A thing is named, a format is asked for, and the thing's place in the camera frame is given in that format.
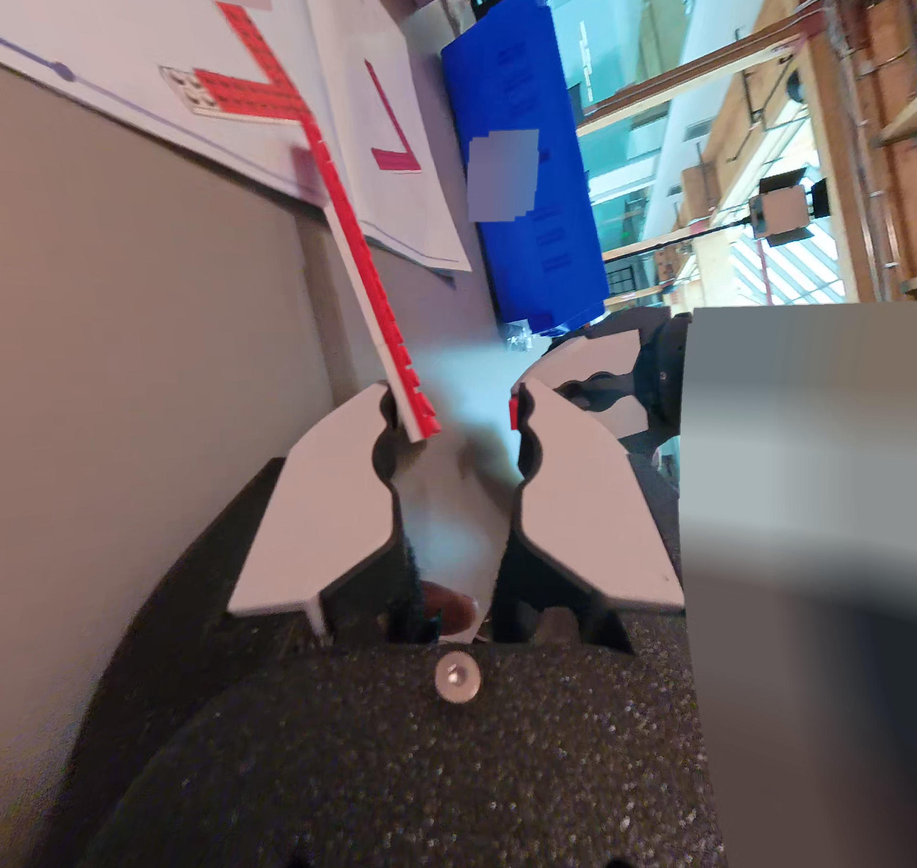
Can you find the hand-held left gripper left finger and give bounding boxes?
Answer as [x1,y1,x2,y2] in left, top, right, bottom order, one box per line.
[228,381,404,637]

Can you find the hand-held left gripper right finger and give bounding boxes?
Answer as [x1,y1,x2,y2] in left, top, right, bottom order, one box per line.
[510,379,686,614]

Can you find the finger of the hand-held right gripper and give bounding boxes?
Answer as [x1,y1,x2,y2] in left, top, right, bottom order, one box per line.
[562,392,650,441]
[516,328,643,392]

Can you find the long red lego plate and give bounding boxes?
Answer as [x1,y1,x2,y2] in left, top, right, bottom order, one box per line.
[294,112,443,443]

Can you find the blue divided plastic bin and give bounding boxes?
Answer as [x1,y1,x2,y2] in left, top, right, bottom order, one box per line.
[439,0,611,335]

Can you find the lego instruction booklet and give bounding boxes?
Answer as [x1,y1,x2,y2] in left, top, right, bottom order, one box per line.
[0,0,474,275]

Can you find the black light stand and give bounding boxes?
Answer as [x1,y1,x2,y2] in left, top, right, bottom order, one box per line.
[605,216,753,264]

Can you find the black studio light panel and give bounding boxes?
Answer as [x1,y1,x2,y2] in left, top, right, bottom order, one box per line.
[747,166,830,247]

